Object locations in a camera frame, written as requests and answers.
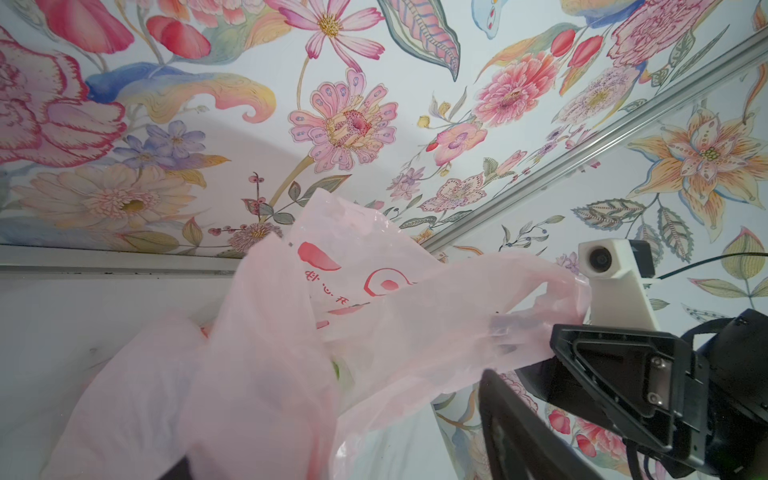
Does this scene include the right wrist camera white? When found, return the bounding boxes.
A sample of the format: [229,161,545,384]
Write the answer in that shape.
[578,239,660,331]

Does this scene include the aluminium corner post right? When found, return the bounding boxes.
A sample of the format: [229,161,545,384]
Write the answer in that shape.
[422,28,767,254]

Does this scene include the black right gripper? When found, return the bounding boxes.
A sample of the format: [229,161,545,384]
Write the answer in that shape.
[516,309,767,479]

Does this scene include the pink plastic bag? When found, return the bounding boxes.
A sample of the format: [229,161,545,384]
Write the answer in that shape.
[42,192,590,479]

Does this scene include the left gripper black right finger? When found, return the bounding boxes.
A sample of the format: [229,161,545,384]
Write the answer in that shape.
[478,369,600,480]

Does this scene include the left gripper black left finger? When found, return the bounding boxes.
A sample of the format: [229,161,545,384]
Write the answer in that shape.
[159,457,193,480]

